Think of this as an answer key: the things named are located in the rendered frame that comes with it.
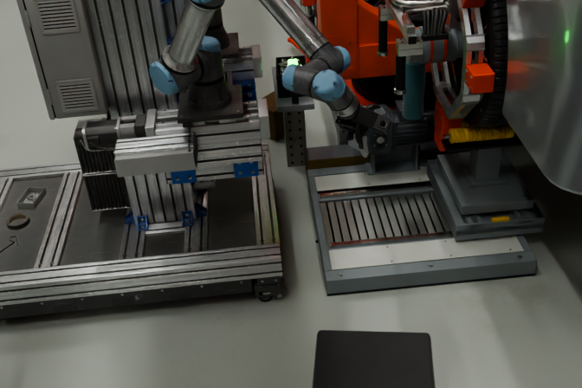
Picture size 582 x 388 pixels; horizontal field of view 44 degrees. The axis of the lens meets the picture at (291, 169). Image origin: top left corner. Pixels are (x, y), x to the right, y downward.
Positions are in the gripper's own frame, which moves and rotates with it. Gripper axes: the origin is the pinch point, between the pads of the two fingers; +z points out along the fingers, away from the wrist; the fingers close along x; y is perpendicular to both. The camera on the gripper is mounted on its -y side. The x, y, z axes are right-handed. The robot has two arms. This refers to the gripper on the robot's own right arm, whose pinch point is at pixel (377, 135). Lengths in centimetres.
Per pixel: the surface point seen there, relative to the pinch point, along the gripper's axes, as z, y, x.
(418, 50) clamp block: 26, 12, -42
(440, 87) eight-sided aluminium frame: 69, 18, -48
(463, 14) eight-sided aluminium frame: 23, 0, -57
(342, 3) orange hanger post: 51, 66, -68
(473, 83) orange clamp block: 29.6, -10.3, -35.1
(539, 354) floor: 82, -49, 37
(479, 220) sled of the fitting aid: 94, -9, -5
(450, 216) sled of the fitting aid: 94, 3, -3
